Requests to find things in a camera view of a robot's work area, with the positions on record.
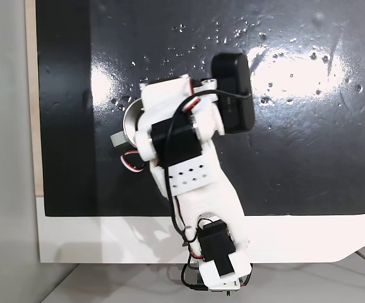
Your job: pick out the pale green steel cup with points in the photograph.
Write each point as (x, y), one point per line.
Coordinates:
(130, 120)

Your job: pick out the black table mat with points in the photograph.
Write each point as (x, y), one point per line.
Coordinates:
(296, 158)

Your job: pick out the black oval camera box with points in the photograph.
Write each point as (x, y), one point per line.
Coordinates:
(233, 79)

